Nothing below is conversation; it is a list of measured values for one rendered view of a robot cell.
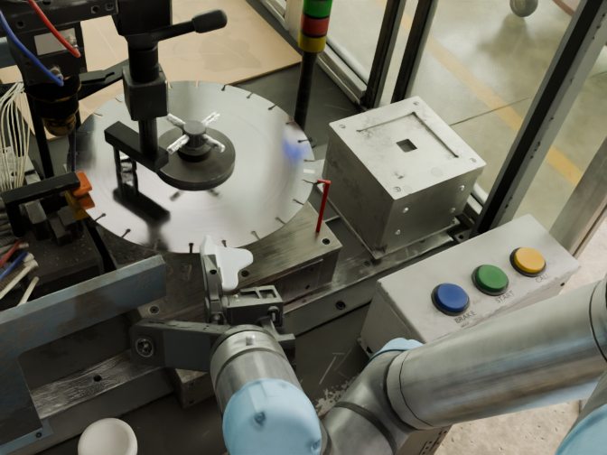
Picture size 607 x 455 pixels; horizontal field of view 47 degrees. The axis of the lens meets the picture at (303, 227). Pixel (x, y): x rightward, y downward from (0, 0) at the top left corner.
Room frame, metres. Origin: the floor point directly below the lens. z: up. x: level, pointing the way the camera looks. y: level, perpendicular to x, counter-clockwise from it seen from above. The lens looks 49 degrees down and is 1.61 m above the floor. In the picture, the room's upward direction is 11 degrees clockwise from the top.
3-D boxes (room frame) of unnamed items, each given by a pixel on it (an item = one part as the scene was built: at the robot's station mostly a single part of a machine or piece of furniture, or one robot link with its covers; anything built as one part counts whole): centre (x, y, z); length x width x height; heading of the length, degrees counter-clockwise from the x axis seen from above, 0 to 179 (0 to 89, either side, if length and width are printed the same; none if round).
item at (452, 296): (0.55, -0.20, 0.90); 0.04 x 0.04 x 0.02
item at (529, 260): (0.64, -0.31, 0.90); 0.04 x 0.04 x 0.02
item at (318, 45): (0.95, 0.04, 0.98); 0.05 x 0.04 x 0.03; 39
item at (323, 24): (0.95, 0.04, 1.02); 0.05 x 0.04 x 0.03; 39
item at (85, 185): (0.54, 0.31, 0.95); 0.10 x 0.03 x 0.07; 129
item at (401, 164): (0.83, -0.14, 0.82); 0.18 x 0.18 x 0.15; 39
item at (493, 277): (0.59, -0.26, 0.90); 0.04 x 0.04 x 0.02
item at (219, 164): (0.67, 0.16, 0.96); 0.11 x 0.11 x 0.03
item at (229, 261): (0.50, 0.08, 0.96); 0.09 x 0.06 x 0.03; 20
